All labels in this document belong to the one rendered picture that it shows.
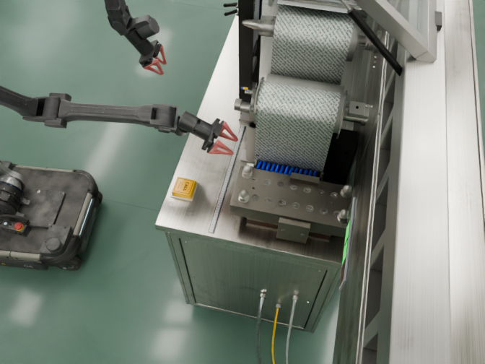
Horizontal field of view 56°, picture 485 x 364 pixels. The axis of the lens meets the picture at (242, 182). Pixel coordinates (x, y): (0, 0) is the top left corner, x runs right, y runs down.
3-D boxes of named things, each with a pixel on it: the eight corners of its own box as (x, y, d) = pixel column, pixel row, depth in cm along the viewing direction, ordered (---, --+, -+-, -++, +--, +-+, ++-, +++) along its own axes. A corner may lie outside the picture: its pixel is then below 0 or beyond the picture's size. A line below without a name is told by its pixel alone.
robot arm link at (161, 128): (158, 128, 142) (162, 102, 143) (152, 136, 153) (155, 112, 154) (195, 136, 146) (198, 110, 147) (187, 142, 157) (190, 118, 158)
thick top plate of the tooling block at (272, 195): (240, 175, 160) (240, 165, 155) (355, 197, 155) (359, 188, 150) (229, 214, 151) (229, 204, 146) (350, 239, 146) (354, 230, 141)
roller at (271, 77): (268, 91, 162) (269, 65, 152) (339, 103, 159) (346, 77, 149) (261, 115, 156) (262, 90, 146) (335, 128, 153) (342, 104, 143)
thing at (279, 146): (255, 159, 157) (256, 124, 142) (322, 172, 154) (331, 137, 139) (254, 160, 157) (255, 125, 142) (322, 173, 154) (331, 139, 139)
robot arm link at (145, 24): (116, 9, 164) (110, 24, 159) (141, -4, 159) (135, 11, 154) (138, 34, 172) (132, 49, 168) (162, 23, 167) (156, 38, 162)
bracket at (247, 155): (241, 150, 175) (241, 93, 149) (258, 154, 174) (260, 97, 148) (238, 161, 172) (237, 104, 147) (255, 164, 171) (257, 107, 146)
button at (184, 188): (177, 180, 167) (177, 176, 165) (196, 183, 166) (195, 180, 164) (172, 196, 163) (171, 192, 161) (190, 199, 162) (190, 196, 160)
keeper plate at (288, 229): (277, 232, 154) (279, 217, 145) (307, 238, 153) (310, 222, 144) (276, 239, 153) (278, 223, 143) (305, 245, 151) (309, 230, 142)
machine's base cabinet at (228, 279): (278, 9, 368) (287, -106, 296) (359, 21, 360) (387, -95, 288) (187, 310, 231) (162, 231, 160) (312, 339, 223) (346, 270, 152)
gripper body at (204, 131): (206, 152, 150) (185, 141, 148) (214, 129, 155) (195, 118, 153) (213, 143, 145) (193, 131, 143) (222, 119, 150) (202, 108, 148)
